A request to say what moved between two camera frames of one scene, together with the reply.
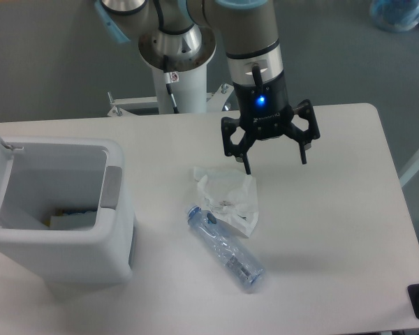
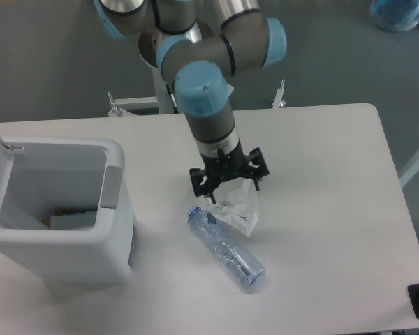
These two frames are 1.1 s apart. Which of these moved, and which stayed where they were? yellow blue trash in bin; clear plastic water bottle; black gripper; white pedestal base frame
Moved: black gripper
Stayed: white pedestal base frame; clear plastic water bottle; yellow blue trash in bin
